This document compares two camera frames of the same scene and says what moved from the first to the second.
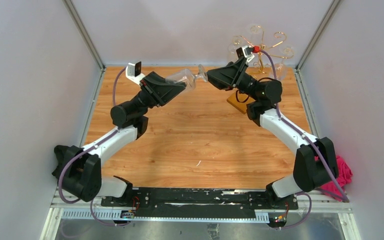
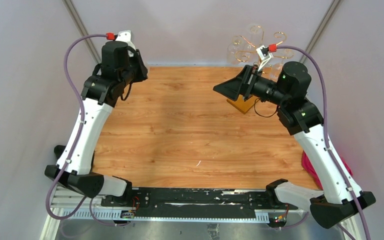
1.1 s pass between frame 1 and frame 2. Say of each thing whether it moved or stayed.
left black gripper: moved
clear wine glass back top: stayed
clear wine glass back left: stayed
